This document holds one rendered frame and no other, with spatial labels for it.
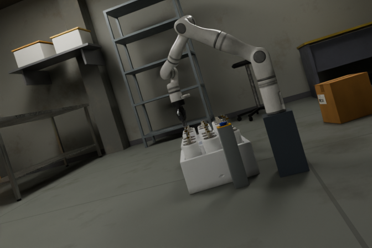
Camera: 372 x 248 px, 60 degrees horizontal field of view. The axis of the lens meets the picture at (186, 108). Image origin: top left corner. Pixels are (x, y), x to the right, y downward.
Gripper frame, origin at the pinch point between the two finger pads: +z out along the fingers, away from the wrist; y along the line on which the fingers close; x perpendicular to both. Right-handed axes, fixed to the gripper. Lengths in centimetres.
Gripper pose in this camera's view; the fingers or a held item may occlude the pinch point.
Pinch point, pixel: (184, 123)
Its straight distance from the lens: 190.1
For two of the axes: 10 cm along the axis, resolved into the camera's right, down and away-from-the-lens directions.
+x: 9.2, -2.7, -2.7
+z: 2.9, 9.6, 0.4
